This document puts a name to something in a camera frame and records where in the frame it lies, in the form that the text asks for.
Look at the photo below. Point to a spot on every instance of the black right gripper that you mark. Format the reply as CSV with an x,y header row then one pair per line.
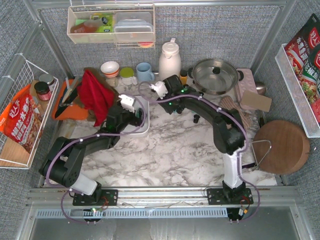
x,y
169,81

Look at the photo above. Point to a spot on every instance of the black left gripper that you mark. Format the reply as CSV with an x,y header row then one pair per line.
x,y
136,116

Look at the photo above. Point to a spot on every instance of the pink striped cloth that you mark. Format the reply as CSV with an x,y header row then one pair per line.
x,y
227,103

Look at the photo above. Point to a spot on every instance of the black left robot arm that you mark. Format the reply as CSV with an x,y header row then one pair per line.
x,y
64,160

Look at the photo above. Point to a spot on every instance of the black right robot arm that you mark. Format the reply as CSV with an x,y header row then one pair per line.
x,y
228,130

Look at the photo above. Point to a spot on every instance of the white thermos jug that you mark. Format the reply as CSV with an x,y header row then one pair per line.
x,y
169,60

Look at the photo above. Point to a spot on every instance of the red cloth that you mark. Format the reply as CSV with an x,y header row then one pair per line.
x,y
96,95

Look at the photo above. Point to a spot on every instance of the blue mug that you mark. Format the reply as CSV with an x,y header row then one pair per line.
x,y
144,72

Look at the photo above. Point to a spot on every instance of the stainless steel pan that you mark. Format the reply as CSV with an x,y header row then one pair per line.
x,y
215,76

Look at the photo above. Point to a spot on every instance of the green lid cup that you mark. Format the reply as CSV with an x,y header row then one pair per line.
x,y
128,76

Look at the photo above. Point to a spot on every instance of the white orange bowl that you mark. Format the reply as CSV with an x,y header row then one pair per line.
x,y
110,69

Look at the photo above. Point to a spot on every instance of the pink tray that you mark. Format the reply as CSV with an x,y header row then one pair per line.
x,y
246,82

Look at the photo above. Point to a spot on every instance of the brown sponge pad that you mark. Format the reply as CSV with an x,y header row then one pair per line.
x,y
256,101

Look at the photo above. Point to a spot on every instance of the clear plastic container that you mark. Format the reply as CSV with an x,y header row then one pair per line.
x,y
133,26

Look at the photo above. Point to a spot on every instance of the dark lid jar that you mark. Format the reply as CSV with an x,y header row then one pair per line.
x,y
43,91

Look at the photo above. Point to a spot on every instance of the red snack bag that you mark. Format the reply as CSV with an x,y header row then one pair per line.
x,y
20,122

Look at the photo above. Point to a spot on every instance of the round wooden cutting board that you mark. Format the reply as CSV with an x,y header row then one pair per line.
x,y
281,147

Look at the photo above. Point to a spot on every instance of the red seasoning packets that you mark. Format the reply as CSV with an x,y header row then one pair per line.
x,y
303,52

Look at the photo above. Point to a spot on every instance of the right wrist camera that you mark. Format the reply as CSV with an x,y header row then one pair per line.
x,y
160,88

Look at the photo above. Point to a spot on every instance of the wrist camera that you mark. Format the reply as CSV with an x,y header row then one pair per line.
x,y
127,102
160,88

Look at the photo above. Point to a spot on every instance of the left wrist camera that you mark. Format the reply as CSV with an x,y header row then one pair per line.
x,y
127,102

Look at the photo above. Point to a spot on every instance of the white wall shelf basket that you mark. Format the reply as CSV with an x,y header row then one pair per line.
x,y
94,24

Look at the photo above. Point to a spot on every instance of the metal rail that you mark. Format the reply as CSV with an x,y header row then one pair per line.
x,y
168,197

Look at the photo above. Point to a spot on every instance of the white wire basket left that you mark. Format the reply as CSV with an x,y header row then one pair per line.
x,y
13,155

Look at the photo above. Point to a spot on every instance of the white wire basket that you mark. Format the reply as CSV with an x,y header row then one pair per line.
x,y
301,104
13,155

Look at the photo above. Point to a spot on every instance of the white wire basket right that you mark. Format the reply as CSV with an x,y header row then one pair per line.
x,y
301,104

